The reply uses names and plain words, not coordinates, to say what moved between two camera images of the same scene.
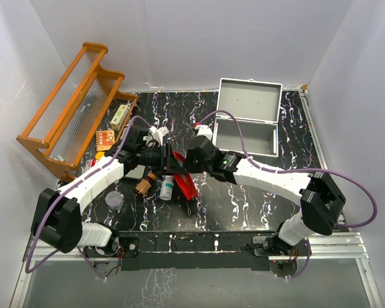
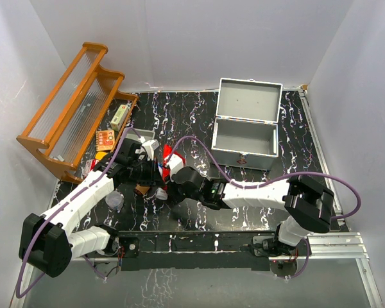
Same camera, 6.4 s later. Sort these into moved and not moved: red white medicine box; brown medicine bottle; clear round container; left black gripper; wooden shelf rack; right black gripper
Moved: left black gripper; right black gripper
Not moved: clear round container; brown medicine bottle; wooden shelf rack; red white medicine box
